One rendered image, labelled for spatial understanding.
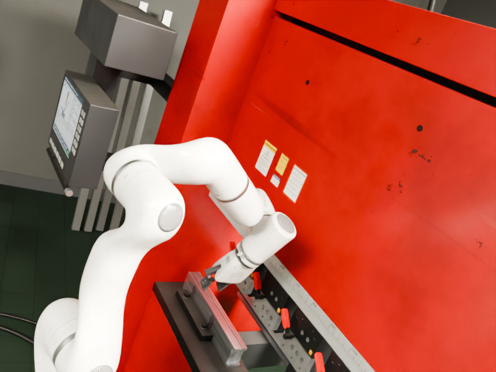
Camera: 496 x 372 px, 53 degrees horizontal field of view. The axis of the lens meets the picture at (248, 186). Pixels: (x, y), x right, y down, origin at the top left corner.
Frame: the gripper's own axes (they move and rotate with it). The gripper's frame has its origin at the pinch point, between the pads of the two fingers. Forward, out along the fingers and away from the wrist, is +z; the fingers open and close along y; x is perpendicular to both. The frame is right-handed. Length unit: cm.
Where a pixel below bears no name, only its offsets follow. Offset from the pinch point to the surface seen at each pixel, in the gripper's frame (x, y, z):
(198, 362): -3, 31, 51
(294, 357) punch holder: -20.5, 32.5, 6.8
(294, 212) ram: 20.7, 30.5, -16.0
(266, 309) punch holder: -0.6, 34.2, 12.7
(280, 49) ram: 79, 28, -41
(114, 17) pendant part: 103, -21, -10
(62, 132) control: 101, -13, 50
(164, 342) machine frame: 15, 34, 72
